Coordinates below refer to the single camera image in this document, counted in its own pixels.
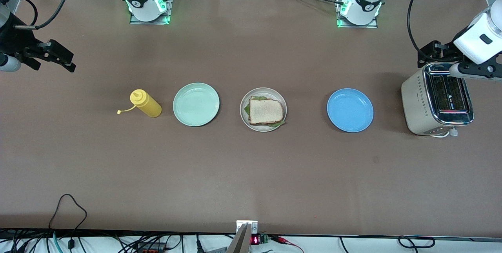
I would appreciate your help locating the beige plate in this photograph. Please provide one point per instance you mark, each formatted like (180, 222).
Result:
(247, 96)

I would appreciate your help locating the green lettuce leaf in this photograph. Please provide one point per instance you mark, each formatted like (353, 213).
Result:
(279, 124)

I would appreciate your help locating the beige chrome toaster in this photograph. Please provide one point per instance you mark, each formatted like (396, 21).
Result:
(415, 104)

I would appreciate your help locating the pale green plate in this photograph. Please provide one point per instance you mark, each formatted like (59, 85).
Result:
(196, 104)

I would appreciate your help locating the red clip lead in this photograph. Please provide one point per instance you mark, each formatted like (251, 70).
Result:
(288, 242)

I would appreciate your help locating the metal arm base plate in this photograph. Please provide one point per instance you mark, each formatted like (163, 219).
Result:
(169, 6)
(372, 26)

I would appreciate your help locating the brown bread slice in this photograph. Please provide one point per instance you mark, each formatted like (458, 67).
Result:
(266, 111)

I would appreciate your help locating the circuit board with red display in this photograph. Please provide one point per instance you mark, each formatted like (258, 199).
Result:
(259, 239)

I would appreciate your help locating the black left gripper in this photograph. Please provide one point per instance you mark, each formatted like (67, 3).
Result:
(447, 52)

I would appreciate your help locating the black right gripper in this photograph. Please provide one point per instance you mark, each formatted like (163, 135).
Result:
(12, 39)

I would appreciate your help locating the blue plate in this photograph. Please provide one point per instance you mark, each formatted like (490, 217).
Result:
(350, 110)

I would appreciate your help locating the yellow squeeze bottle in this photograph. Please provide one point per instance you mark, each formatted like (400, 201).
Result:
(147, 104)

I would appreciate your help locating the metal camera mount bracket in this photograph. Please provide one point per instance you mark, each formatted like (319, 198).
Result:
(247, 226)

